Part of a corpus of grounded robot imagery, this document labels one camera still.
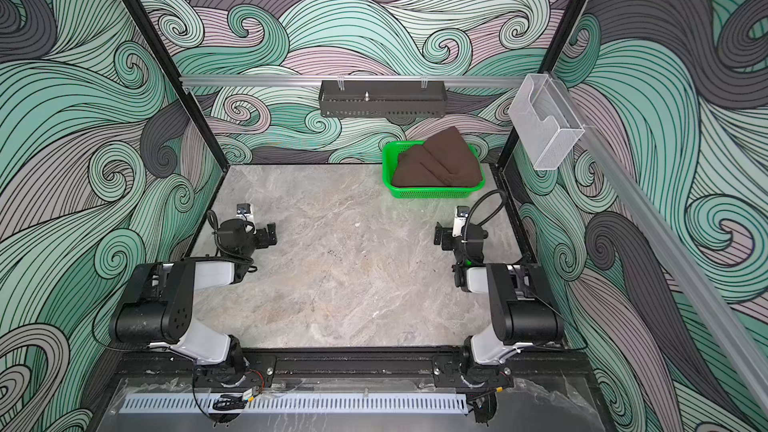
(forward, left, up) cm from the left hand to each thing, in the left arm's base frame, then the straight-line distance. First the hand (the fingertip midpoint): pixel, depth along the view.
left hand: (258, 221), depth 95 cm
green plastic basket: (+33, -43, +1) cm, 54 cm away
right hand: (0, -64, +2) cm, 64 cm away
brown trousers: (+24, -62, +5) cm, 67 cm away
